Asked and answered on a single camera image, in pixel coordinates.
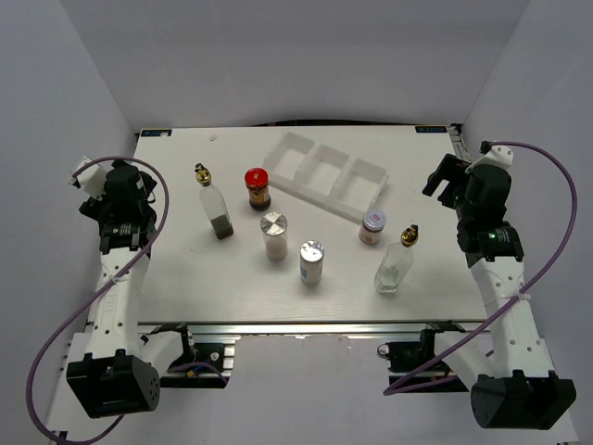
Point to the silver lid labelled shaker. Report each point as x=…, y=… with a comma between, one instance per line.
x=311, y=262

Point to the blue table sticker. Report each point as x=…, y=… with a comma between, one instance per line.
x=431, y=129
x=156, y=133

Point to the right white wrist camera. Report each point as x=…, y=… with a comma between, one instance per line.
x=492, y=154

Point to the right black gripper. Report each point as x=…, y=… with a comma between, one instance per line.
x=449, y=169

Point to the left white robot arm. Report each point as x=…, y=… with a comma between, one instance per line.
x=113, y=378

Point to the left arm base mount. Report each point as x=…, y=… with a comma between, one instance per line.
x=182, y=361

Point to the white three-compartment tray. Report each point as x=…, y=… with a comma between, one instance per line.
x=324, y=176

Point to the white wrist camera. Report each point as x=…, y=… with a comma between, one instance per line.
x=492, y=154
x=91, y=181

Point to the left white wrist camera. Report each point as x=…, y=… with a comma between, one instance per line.
x=91, y=181

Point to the small white lid jar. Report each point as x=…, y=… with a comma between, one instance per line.
x=372, y=225

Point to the clear glass bottle gold cap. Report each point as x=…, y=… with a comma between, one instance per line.
x=396, y=261

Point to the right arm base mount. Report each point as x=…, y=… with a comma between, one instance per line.
x=405, y=355

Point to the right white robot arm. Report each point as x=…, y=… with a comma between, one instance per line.
x=516, y=387

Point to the red lid chili jar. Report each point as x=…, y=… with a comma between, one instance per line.
x=257, y=184

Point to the right blue table sticker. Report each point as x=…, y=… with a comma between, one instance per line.
x=431, y=129

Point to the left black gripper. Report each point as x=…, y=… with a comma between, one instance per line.
x=97, y=209

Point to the left blue table sticker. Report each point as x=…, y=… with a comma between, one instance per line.
x=156, y=133

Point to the silver lid white shaker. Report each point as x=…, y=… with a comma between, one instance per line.
x=273, y=226

